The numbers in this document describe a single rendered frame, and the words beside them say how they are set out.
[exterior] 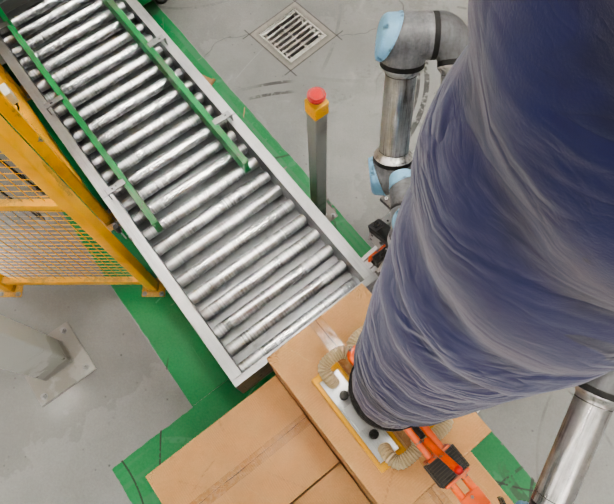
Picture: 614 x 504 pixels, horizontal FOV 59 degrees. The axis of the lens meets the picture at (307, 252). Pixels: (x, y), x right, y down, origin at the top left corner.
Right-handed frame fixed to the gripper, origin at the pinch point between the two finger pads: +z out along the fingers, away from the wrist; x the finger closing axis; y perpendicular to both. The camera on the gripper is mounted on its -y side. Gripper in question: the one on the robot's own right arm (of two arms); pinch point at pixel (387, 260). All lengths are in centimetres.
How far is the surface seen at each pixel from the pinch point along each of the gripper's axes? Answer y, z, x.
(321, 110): -62, 9, 22
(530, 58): 28, -144, -39
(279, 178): -67, 48, 3
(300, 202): -53, 48, 4
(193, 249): -65, 53, -44
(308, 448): 27, 54, -53
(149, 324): -70, 108, -82
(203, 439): 1, 54, -82
